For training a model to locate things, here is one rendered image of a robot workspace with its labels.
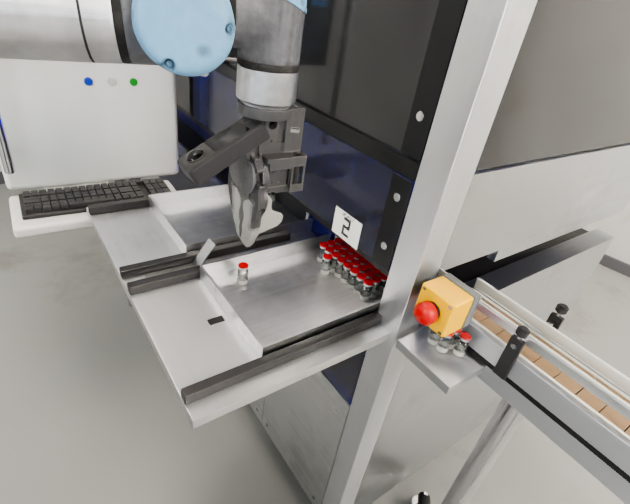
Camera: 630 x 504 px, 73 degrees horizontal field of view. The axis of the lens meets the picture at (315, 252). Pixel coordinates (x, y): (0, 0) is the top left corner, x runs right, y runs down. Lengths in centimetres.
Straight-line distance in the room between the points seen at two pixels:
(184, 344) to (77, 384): 120
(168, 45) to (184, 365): 52
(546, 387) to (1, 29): 82
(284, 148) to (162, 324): 40
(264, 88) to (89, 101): 96
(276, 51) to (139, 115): 99
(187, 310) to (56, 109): 79
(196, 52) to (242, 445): 148
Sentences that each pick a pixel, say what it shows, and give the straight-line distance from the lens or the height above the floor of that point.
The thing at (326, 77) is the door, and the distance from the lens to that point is 90.
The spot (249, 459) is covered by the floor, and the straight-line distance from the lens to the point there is 167.
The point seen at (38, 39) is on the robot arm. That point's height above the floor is 137.
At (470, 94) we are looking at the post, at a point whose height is 133.
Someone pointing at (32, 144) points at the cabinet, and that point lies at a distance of 146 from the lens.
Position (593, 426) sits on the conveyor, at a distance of 83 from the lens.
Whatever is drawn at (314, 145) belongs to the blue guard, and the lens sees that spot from 93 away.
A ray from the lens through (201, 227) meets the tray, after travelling 109.
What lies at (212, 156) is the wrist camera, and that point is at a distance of 54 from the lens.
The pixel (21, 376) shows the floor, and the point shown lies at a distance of 205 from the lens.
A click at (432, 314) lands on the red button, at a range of 72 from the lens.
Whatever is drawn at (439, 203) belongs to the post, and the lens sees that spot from 70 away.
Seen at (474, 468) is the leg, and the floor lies 60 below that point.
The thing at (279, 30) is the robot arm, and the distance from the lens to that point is 52.
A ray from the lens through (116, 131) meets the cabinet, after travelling 148.
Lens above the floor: 143
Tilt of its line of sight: 32 degrees down
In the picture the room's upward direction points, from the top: 10 degrees clockwise
